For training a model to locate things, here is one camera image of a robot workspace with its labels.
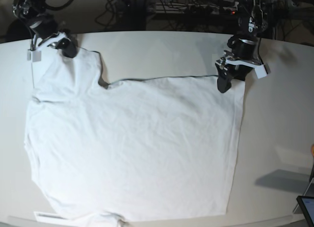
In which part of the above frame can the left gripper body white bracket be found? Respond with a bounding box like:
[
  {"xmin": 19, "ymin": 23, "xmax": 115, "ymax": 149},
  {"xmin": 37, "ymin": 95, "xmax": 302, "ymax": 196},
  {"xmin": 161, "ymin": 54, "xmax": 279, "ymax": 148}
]
[{"xmin": 215, "ymin": 50, "xmax": 264, "ymax": 78}]

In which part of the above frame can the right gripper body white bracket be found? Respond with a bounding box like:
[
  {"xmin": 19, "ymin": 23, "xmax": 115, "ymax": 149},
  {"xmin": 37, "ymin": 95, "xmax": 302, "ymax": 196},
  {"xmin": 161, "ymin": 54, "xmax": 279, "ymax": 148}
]
[{"xmin": 30, "ymin": 31, "xmax": 71, "ymax": 51}]

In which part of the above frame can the white T-shirt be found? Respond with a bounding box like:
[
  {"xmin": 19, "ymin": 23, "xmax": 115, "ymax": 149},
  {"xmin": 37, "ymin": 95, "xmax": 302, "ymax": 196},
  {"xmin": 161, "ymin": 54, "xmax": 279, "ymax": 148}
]
[{"xmin": 25, "ymin": 49, "xmax": 245, "ymax": 227}]

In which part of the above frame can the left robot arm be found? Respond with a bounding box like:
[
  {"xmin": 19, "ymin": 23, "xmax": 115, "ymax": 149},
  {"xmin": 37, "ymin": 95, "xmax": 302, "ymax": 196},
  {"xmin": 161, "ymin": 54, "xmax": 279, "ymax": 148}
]
[{"xmin": 215, "ymin": 0, "xmax": 268, "ymax": 93}]

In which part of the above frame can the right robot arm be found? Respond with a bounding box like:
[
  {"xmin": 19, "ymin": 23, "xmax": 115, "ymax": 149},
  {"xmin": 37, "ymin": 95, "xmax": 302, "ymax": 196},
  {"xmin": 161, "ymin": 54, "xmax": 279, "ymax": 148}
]
[{"xmin": 12, "ymin": 0, "xmax": 77, "ymax": 62}]

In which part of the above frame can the black power strip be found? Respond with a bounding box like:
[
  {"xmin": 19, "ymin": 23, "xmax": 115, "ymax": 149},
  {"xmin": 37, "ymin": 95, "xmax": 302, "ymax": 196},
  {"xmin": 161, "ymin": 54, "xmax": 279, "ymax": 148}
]
[{"xmin": 156, "ymin": 4, "xmax": 237, "ymax": 15}]

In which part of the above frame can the tablet screen with stand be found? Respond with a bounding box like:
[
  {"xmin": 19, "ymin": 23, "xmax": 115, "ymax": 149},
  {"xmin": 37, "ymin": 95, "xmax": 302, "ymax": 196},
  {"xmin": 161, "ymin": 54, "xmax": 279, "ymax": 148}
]
[{"xmin": 293, "ymin": 167, "xmax": 314, "ymax": 227}]

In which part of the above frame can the white label strip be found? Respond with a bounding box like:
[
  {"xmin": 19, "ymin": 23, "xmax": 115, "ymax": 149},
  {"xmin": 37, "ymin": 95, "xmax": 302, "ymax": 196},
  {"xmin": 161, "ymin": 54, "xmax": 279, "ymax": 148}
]
[{"xmin": 34, "ymin": 211, "xmax": 65, "ymax": 225}]

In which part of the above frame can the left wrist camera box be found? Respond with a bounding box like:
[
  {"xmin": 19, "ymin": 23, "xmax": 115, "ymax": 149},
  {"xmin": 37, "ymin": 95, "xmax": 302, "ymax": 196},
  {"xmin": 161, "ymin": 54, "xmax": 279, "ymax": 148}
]
[{"xmin": 258, "ymin": 64, "xmax": 268, "ymax": 79}]

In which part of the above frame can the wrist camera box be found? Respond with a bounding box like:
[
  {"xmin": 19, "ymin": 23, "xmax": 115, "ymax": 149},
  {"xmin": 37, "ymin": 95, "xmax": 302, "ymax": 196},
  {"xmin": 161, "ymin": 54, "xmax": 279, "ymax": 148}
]
[
  {"xmin": 258, "ymin": 64, "xmax": 268, "ymax": 79},
  {"xmin": 27, "ymin": 49, "xmax": 41, "ymax": 62}
]

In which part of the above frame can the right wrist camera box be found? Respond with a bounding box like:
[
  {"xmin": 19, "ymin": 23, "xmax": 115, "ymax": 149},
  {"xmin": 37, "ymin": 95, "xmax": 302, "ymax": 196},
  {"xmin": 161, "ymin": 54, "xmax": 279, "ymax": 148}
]
[{"xmin": 27, "ymin": 49, "xmax": 41, "ymax": 62}]

